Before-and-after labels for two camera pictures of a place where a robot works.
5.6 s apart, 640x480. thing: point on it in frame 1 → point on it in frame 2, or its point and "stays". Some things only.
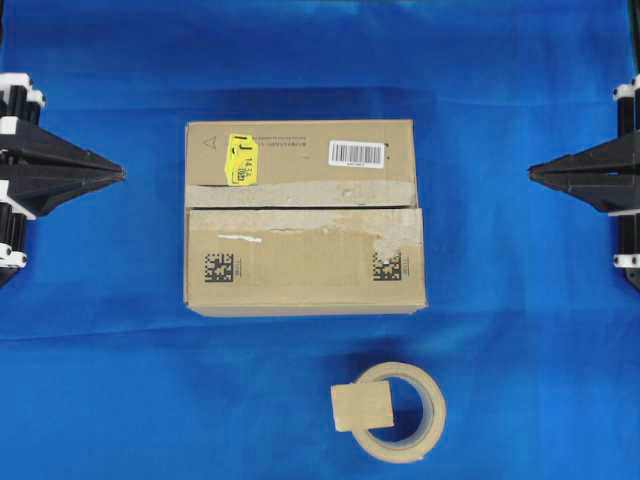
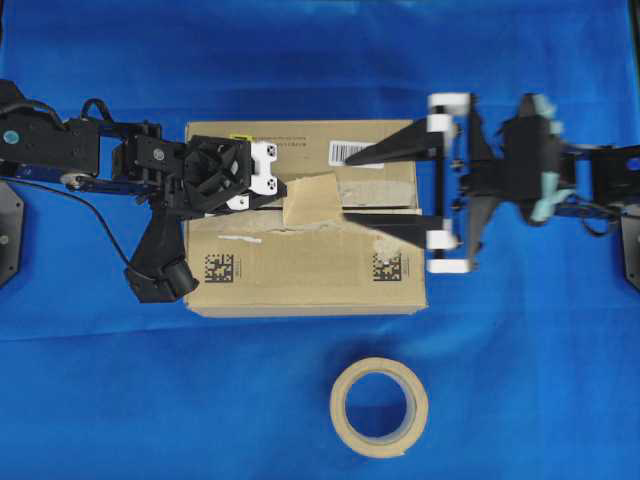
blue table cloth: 528,328 stays
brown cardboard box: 302,218 stays
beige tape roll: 433,417 → 416,414
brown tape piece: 361,406 → 312,200
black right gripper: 606,176 → 481,179
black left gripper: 67,170 → 214,170
